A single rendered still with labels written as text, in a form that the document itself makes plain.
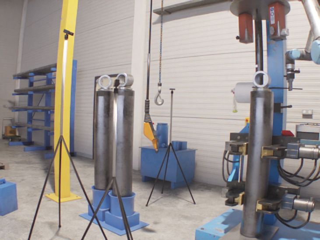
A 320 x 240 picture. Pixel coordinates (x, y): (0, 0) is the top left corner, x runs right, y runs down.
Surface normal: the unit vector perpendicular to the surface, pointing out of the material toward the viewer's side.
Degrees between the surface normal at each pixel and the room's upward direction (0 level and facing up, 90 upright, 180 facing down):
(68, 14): 90
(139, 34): 90
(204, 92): 90
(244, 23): 90
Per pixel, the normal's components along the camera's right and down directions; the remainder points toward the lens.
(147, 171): -0.65, 0.00
